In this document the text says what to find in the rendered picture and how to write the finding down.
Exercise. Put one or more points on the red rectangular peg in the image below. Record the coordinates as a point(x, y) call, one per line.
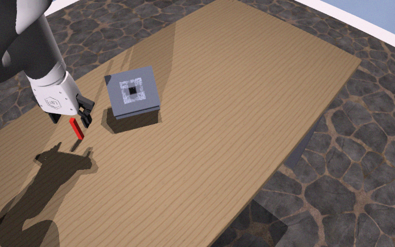
point(76, 128)

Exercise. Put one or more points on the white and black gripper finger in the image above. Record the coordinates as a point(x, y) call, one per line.
point(54, 117)
point(87, 105)

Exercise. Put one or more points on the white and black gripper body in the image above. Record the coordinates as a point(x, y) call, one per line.
point(58, 97)

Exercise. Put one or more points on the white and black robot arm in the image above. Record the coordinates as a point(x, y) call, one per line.
point(27, 43)

